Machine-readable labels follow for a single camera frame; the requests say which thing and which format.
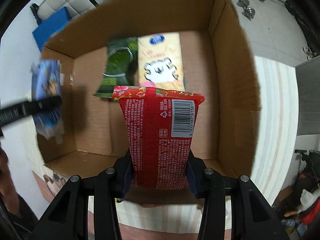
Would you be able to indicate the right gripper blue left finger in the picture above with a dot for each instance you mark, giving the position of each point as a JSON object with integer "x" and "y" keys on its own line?
{"x": 129, "y": 172}

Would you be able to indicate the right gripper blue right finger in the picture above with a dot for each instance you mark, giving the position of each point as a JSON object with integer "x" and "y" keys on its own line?
{"x": 195, "y": 168}

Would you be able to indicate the blue tissue pack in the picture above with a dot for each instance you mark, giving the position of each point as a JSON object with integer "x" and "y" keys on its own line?
{"x": 45, "y": 83}

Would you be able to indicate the red snack packet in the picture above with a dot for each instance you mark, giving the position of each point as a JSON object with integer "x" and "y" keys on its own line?
{"x": 160, "y": 125}

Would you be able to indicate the green wipes packet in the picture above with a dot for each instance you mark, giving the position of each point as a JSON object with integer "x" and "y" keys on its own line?
{"x": 121, "y": 65}

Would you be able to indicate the beige bear tissue pack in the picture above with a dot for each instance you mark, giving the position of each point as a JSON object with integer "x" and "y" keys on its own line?
{"x": 160, "y": 61}

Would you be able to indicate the left hand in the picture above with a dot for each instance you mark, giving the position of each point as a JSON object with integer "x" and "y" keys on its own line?
{"x": 7, "y": 188}

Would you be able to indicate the blue folded mat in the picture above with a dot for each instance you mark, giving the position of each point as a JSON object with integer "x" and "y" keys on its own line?
{"x": 54, "y": 24}

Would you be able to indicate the cardboard box with blue print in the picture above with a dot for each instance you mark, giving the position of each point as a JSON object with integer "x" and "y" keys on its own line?
{"x": 199, "y": 43}

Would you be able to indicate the white goose plush toy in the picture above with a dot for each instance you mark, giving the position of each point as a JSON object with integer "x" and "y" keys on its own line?
{"x": 307, "y": 199}

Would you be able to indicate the red plastic bag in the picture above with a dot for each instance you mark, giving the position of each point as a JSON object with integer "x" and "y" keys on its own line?
{"x": 310, "y": 217}

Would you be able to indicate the white padded folding chair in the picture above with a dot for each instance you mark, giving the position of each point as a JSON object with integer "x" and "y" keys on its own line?
{"x": 75, "y": 8}

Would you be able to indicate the grey shell chair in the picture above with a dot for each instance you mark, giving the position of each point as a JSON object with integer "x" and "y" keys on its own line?
{"x": 308, "y": 82}

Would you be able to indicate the chrome dumbbell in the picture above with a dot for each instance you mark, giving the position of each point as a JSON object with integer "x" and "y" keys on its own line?
{"x": 248, "y": 11}

